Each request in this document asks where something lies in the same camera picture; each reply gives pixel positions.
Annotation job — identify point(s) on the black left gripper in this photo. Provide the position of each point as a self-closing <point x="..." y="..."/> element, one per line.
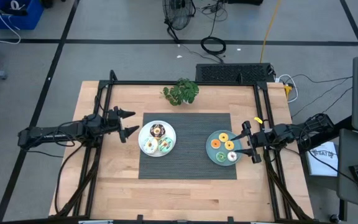
<point x="113" y="124"/>

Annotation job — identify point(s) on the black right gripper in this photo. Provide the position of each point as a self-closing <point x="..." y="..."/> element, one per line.
<point x="263" y="138"/>

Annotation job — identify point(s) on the small yellow glazed donut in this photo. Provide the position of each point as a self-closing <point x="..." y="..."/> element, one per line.
<point x="223" y="137"/>
<point x="229" y="145"/>

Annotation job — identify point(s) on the small pink white donut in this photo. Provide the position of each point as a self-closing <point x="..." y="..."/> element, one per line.
<point x="232" y="156"/>

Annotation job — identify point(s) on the white round plate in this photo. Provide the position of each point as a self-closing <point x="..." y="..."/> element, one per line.
<point x="144" y="132"/>

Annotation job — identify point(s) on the small green sprinkled donut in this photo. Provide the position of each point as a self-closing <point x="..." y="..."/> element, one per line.
<point x="221" y="156"/>

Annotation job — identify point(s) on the large chocolate glazed donut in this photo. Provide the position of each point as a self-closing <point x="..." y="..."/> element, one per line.
<point x="154" y="127"/>

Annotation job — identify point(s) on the small orange glazed donut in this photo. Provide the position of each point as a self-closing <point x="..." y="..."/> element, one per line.
<point x="215" y="143"/>

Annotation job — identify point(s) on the large white sprinkled donut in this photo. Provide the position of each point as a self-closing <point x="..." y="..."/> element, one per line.
<point x="146" y="147"/>

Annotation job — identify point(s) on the large mint green donut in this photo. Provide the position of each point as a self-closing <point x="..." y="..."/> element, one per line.
<point x="169" y="147"/>

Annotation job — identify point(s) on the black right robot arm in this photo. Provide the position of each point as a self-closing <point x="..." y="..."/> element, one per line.
<point x="297" y="132"/>

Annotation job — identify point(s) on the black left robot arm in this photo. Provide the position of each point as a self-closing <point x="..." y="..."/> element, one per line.
<point x="57" y="132"/>

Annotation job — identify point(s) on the yellow tag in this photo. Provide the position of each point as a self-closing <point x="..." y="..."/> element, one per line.
<point x="257" y="120"/>

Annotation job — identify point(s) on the teal round plate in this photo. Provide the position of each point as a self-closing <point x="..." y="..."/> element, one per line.
<point x="211" y="154"/>

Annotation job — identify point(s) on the grey woven placemat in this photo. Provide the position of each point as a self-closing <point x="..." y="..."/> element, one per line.
<point x="191" y="168"/>

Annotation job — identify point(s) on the green potted plant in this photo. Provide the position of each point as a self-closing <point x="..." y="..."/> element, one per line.
<point x="182" y="91"/>

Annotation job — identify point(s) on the yellow power plug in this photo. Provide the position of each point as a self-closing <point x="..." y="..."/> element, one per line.
<point x="287" y="89"/>

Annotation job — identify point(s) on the black perforated computer case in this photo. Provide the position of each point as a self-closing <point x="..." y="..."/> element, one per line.
<point x="232" y="73"/>

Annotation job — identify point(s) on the white printed booklet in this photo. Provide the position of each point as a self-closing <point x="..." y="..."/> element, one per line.
<point x="323" y="160"/>

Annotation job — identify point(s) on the black caster wheel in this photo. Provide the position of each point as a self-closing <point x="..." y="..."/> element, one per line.
<point x="334" y="218"/>

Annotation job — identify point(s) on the black floor fan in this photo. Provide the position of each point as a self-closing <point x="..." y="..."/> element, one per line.
<point x="179" y="14"/>

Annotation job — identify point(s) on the black equipment case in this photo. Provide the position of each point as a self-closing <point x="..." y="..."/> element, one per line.
<point x="244" y="2"/>

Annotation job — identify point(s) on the blue plastic bin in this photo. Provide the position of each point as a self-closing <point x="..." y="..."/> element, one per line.
<point x="26" y="19"/>

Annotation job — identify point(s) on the black aluminium rig frame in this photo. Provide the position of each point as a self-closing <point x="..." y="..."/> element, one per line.
<point x="135" y="82"/>

